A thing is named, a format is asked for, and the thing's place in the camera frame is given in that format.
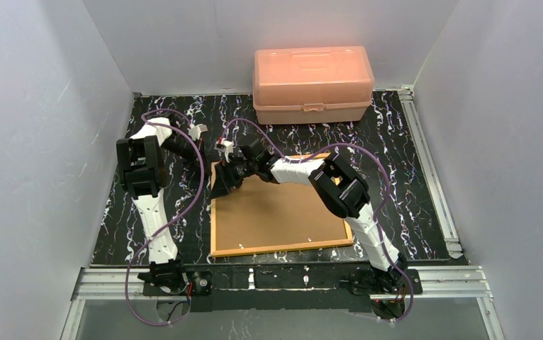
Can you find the brown cardboard backing board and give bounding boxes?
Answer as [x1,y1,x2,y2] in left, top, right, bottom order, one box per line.
[210,152,353,257]

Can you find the yellow wooden picture frame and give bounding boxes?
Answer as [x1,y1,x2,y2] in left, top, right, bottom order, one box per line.
[211,175,353,257]

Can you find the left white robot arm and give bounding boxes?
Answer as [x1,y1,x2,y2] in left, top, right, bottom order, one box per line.
[116,117,208,290]

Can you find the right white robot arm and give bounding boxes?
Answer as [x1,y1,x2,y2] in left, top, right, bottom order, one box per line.
[211,140,410,292]

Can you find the orange plastic storage box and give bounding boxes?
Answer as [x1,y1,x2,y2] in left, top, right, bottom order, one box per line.
[252,46,375,125]

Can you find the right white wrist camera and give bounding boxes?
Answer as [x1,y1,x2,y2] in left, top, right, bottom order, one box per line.
[214,138,234,162]

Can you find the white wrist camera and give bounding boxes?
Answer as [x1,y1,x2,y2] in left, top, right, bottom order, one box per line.
[189,124,208,142]
[214,138,234,162]

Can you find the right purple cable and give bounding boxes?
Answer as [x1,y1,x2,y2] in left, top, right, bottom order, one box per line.
[220,117,415,324]

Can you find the purple cable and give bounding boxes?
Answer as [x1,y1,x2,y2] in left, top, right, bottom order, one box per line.
[125,108,207,328]
[220,117,415,324]

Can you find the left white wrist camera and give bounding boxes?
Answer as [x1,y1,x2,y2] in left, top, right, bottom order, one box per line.
[189,124,208,142]

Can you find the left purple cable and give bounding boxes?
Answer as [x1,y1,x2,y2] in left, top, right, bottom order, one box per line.
[125,108,207,328]

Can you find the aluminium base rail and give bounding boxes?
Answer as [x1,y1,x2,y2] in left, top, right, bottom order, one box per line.
[72,263,493,300]

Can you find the aluminium side rail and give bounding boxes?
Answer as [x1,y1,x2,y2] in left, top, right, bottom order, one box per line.
[397,86,464,259]

